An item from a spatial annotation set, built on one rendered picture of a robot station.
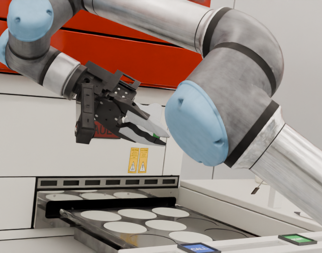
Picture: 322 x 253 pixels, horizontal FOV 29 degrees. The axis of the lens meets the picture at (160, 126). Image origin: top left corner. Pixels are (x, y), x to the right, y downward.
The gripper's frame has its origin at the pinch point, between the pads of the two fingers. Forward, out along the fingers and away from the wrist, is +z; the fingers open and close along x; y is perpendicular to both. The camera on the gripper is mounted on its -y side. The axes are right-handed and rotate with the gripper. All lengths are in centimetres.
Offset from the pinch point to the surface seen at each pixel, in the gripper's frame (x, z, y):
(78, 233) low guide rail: 51, -8, 3
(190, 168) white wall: 206, 16, 164
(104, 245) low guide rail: 41.9, -0.1, -1.5
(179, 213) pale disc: 48, 13, 21
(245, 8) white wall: 144, -2, 247
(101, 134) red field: 38.7, -15.3, 24.2
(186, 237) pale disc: 30.8, 15.2, 4.5
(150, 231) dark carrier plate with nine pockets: 33.4, 7.6, 2.7
